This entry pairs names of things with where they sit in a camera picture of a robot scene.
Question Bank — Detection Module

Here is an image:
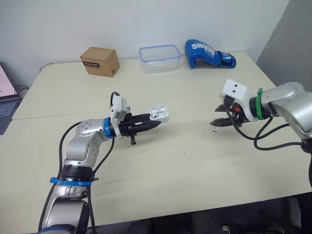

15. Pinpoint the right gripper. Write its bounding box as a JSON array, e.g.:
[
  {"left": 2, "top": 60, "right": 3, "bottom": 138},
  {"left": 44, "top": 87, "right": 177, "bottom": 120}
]
[{"left": 210, "top": 96, "right": 246, "bottom": 128}]

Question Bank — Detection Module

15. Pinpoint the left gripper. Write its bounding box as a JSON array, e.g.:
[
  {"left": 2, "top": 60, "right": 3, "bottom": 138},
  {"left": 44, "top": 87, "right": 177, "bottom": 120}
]
[{"left": 118, "top": 113, "right": 162, "bottom": 146}]

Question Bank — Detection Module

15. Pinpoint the grey laptop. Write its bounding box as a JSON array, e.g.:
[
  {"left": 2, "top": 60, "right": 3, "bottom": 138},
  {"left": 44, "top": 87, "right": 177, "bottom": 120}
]
[{"left": 0, "top": 61, "right": 23, "bottom": 136}]

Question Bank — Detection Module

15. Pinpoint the robot body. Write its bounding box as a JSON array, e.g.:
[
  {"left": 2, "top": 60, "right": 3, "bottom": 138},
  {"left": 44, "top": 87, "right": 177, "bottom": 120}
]
[{"left": 96, "top": 207, "right": 303, "bottom": 234}]

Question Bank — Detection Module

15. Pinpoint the clear blue-rimmed plastic container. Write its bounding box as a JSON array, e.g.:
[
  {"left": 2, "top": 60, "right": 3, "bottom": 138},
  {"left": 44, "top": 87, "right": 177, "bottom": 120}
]
[{"left": 138, "top": 44, "right": 181, "bottom": 75}]

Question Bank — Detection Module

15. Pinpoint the black cable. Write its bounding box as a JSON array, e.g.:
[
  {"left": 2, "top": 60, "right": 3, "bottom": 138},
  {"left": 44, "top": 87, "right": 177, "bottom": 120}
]
[
  {"left": 38, "top": 121, "right": 82, "bottom": 227},
  {"left": 228, "top": 111, "right": 312, "bottom": 152},
  {"left": 89, "top": 138, "right": 116, "bottom": 230}
]

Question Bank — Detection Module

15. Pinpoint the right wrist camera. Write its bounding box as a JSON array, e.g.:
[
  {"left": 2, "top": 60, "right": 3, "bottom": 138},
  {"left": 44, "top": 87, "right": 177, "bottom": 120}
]
[{"left": 218, "top": 78, "right": 258, "bottom": 122}]

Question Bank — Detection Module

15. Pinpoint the blue boxing glove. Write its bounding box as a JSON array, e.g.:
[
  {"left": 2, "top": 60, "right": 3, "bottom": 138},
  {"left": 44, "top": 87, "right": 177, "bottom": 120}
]
[{"left": 184, "top": 39, "right": 237, "bottom": 70}]

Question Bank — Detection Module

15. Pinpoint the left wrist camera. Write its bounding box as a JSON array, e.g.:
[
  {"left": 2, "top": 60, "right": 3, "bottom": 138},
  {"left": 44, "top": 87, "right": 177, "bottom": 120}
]
[{"left": 109, "top": 94, "right": 131, "bottom": 128}]

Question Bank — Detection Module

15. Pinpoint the white earbud case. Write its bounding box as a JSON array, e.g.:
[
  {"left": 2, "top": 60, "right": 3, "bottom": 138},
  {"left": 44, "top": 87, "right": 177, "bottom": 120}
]
[{"left": 147, "top": 104, "right": 171, "bottom": 123}]

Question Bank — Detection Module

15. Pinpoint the brown cardboard box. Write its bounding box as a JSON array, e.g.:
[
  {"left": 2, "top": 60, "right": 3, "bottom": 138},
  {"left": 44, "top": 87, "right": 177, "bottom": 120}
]
[{"left": 79, "top": 46, "right": 121, "bottom": 78}]

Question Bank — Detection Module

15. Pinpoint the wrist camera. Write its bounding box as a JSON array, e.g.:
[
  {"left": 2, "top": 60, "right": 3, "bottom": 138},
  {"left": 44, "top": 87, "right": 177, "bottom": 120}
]
[
  {"left": 109, "top": 94, "right": 131, "bottom": 128},
  {"left": 218, "top": 78, "right": 258, "bottom": 122}
]

